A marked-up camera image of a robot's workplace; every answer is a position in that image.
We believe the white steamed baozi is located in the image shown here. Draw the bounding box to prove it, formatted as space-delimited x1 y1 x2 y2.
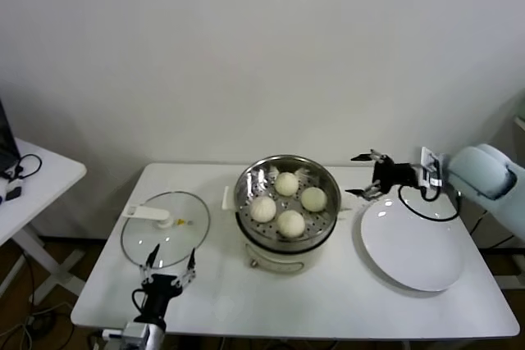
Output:
301 187 328 212
274 172 299 197
276 210 307 239
249 196 277 223

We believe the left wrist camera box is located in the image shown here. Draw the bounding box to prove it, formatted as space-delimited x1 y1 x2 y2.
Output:
101 320 149 348

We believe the black looped cable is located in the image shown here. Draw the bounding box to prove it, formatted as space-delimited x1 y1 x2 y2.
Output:
18 153 44 179

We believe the white round plate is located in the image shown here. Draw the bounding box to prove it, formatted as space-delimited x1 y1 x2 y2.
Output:
359 198 467 293

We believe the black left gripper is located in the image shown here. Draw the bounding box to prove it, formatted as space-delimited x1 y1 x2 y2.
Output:
139 243 198 323

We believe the black laptop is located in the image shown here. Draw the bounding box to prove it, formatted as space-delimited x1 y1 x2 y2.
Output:
0 93 22 173

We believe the black floor cable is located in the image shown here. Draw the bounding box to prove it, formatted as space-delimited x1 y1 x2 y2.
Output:
22 251 75 350

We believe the white floor cable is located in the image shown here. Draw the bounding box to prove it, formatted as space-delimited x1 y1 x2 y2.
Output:
0 300 73 341

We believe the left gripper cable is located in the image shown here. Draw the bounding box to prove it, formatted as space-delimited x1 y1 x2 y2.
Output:
130 288 148 319

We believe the stainless steel steamer pot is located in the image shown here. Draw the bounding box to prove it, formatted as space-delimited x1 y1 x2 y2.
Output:
237 214 338 275

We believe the stainless steel steamer basket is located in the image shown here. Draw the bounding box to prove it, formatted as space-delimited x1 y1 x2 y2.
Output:
222 155 354 245

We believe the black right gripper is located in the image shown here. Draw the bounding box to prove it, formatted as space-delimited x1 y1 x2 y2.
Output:
345 148 422 202

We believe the white side table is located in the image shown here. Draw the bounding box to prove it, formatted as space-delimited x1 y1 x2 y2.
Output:
0 136 89 306

